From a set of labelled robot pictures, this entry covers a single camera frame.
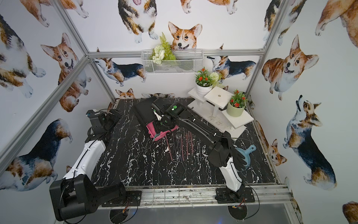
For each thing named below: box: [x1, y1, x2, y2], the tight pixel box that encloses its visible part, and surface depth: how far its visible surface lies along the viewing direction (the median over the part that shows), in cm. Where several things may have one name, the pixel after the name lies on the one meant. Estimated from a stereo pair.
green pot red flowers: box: [226, 88, 248, 118], surface depth 85 cm
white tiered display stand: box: [186, 86, 255, 141], surface depth 93 cm
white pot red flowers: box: [194, 66, 213, 98], surface depth 94 cm
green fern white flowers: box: [150, 31, 176, 65], surface depth 82 cm
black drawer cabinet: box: [133, 96, 158, 130], surface depth 94 cm
